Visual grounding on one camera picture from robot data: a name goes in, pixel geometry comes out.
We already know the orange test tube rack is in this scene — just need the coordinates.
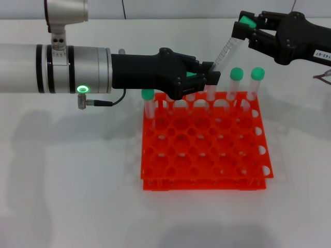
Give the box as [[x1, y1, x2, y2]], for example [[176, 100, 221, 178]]
[[140, 91, 274, 192]]

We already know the clear test tube green cap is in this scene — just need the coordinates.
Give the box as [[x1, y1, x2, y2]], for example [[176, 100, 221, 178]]
[[245, 67, 265, 102], [186, 72, 197, 115], [141, 88, 156, 130], [210, 15, 257, 72], [206, 84, 219, 112], [226, 67, 244, 103], [166, 97, 177, 115]]

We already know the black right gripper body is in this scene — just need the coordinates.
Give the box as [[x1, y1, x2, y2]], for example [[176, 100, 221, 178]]
[[274, 11, 331, 66]]

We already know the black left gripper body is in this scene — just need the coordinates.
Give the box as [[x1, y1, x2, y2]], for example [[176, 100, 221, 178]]
[[111, 47, 199, 101]]

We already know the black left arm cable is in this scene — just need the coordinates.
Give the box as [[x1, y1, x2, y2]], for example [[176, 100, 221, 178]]
[[77, 89, 127, 111]]

